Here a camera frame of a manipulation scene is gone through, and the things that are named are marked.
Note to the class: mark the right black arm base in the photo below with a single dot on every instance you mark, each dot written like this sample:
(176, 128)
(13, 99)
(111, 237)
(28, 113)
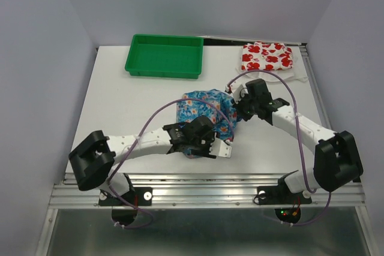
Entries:
(279, 194)

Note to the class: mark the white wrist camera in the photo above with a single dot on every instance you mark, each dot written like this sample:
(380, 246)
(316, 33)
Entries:
(221, 148)
(237, 91)

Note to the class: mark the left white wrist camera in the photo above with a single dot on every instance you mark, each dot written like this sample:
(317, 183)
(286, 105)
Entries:
(221, 148)

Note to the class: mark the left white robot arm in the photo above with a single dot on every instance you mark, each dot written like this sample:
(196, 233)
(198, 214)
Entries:
(93, 158)

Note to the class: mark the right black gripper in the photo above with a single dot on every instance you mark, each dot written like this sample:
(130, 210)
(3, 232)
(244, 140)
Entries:
(238, 110)

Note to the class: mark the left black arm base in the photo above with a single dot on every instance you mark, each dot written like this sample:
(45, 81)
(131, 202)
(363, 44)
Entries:
(140, 196)

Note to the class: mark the red poppy white skirt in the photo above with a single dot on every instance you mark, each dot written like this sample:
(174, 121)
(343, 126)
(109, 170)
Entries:
(266, 57)

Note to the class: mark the white crumpled skirt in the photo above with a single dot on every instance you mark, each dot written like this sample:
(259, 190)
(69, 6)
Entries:
(295, 73)

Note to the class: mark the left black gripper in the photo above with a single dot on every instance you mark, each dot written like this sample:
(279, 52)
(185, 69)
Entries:
(210, 136)

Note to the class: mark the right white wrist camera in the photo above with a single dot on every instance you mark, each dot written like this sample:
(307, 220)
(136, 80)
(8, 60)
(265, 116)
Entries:
(237, 91)

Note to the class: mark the blue floral skirt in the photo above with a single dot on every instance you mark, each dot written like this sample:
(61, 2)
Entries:
(204, 114)

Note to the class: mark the aluminium rail frame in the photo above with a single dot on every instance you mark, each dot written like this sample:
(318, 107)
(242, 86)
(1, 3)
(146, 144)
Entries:
(200, 206)

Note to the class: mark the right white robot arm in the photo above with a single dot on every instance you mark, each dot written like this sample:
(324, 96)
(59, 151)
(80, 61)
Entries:
(336, 157)

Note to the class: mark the green plastic tray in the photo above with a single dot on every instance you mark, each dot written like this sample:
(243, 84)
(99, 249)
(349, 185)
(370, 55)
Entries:
(165, 56)

